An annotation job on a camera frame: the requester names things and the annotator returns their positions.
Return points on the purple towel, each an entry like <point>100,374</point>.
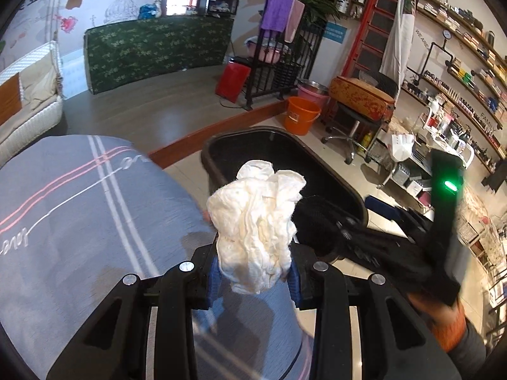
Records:
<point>276,15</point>

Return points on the pink basin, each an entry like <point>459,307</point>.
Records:
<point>312,92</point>

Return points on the dark brown trash bin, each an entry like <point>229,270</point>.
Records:
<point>325,205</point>

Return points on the white tissue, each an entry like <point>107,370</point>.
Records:
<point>253,219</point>

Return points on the black iron rack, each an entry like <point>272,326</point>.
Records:
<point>276,66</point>

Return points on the green patterned counter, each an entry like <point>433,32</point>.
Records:
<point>123,52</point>

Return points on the brown square cushion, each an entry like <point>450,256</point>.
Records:
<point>10,98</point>

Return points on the red bag on floor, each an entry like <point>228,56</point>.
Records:
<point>232,81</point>

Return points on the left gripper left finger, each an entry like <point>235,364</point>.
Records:
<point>113,342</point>

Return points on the blue striped table cloth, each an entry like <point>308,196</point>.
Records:
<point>80,212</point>

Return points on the white wicker swing sofa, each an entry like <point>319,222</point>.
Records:
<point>41,94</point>

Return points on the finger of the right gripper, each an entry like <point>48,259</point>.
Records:
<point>382,208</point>

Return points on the orange sleeve forearm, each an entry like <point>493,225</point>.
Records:
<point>463,344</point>

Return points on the red ladder shelf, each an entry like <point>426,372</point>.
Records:
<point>369,45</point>

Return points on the swivel chair base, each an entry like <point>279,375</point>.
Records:
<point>336,134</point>

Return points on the orange patterned stool cushion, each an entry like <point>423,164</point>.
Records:
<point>361,97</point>

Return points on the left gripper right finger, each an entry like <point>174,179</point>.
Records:
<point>394,341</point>

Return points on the orange plastic bucket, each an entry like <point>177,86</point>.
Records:
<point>300,115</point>

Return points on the right hand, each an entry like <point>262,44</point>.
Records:
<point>440,313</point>

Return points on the pink towel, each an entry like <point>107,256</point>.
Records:
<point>293,21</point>

